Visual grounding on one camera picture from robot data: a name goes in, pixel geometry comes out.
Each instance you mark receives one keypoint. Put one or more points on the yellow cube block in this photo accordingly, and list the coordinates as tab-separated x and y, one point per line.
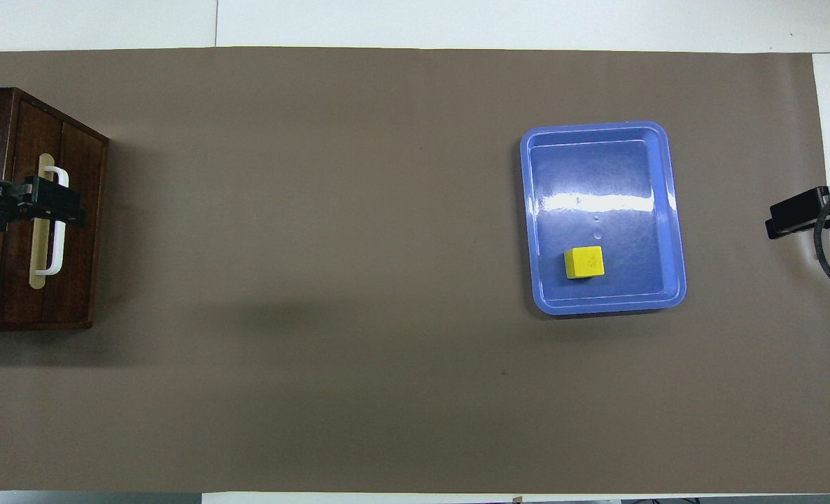
583	262

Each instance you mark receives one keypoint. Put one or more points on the blue plastic tray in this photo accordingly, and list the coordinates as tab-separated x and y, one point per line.
597	175

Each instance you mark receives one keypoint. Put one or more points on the brown table mat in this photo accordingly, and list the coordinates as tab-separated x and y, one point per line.
317	210

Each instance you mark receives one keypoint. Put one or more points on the wooden drawer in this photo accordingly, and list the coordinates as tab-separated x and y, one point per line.
79	280

